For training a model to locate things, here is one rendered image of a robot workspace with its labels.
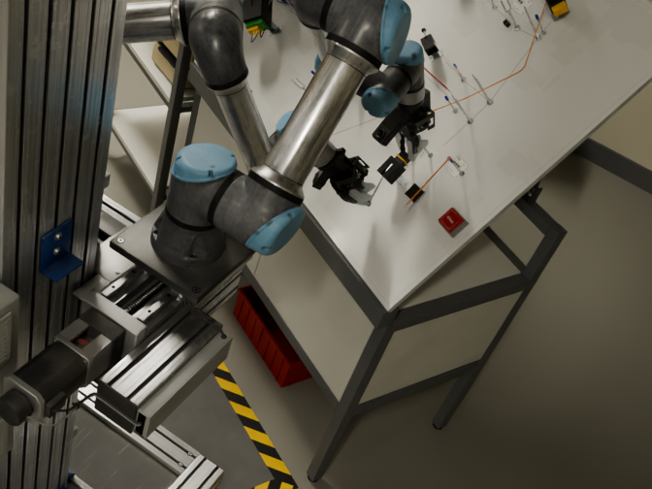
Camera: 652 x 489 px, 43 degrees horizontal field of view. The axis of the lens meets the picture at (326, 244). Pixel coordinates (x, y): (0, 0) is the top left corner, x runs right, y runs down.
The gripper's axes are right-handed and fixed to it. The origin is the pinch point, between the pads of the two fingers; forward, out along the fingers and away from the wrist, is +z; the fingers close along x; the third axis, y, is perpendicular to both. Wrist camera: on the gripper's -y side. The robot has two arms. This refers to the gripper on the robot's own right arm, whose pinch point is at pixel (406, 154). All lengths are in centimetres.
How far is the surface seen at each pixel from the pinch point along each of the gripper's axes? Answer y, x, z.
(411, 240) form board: -10.6, -15.5, 12.7
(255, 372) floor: -53, 26, 101
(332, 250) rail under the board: -26.6, 0.1, 20.4
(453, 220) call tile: -2.0, -22.1, 4.9
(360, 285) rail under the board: -27.2, -14.2, 20.4
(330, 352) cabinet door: -38, -9, 53
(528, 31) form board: 45.5, 4.2, -13.3
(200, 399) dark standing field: -75, 23, 91
